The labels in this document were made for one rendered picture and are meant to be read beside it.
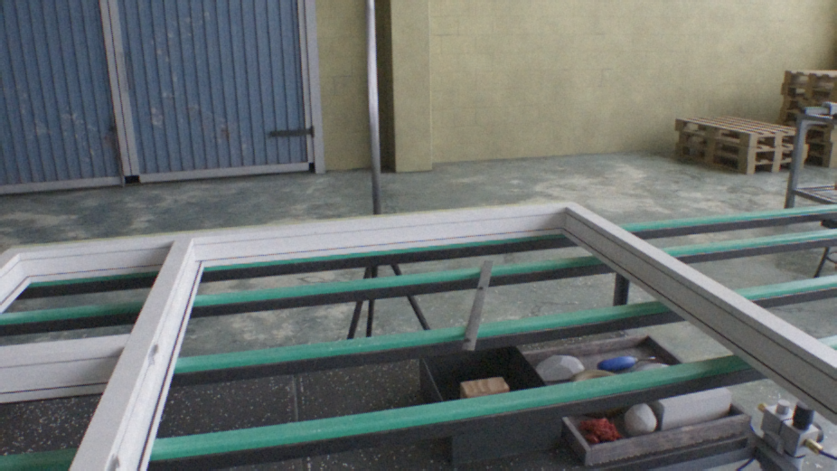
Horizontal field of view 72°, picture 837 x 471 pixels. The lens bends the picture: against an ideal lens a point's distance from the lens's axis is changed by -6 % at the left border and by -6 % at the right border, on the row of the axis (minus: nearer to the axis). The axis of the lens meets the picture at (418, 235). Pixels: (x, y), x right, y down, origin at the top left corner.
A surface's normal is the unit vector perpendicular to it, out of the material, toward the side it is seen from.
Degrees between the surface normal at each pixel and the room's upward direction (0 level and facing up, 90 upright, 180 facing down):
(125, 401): 0
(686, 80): 90
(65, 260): 90
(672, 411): 90
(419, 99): 90
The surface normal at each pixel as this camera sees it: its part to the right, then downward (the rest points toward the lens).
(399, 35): 0.22, 0.30
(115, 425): -0.02, -0.95
